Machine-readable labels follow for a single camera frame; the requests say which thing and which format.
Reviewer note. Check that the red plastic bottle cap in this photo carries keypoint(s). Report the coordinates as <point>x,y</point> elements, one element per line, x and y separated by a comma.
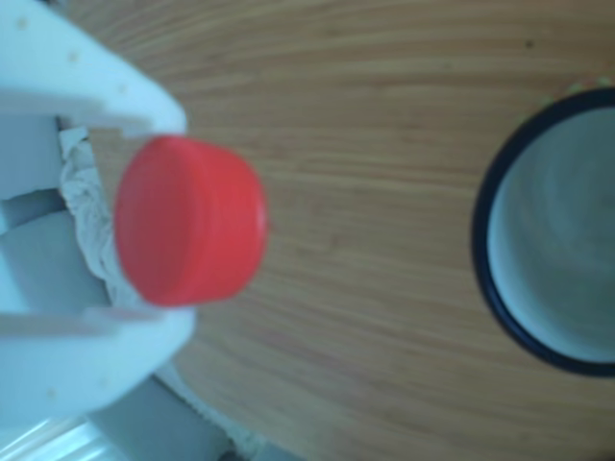
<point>192,221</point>

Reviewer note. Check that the grey fabric sofa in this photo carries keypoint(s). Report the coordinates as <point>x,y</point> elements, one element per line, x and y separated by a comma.
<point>43,259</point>

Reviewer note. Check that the white knitted blanket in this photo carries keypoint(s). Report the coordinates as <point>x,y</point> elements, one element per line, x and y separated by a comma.
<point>86,230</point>

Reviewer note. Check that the white mug with black rim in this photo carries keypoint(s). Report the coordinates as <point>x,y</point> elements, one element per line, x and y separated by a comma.
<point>562,240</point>

